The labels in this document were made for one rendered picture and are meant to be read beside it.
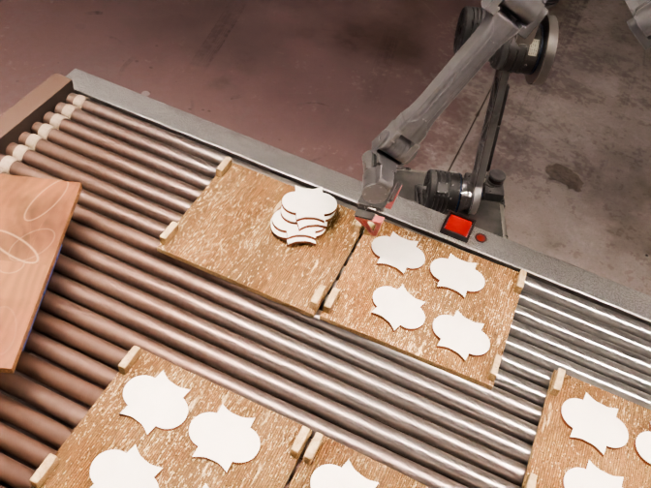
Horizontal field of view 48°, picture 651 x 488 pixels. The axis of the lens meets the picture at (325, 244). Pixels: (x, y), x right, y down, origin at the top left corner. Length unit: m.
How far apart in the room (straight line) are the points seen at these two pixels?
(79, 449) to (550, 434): 0.94
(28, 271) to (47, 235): 0.10
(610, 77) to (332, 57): 1.58
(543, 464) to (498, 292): 0.43
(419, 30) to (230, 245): 2.85
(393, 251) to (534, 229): 1.64
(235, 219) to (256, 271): 0.17
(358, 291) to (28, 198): 0.78
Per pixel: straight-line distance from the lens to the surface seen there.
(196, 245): 1.76
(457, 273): 1.79
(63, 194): 1.76
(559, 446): 1.63
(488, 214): 3.00
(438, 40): 4.36
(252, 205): 1.86
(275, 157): 2.02
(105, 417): 1.53
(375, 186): 1.56
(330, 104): 3.72
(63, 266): 1.78
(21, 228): 1.71
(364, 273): 1.75
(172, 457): 1.48
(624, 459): 1.68
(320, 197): 1.82
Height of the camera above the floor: 2.27
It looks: 48 degrees down
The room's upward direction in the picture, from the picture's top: 10 degrees clockwise
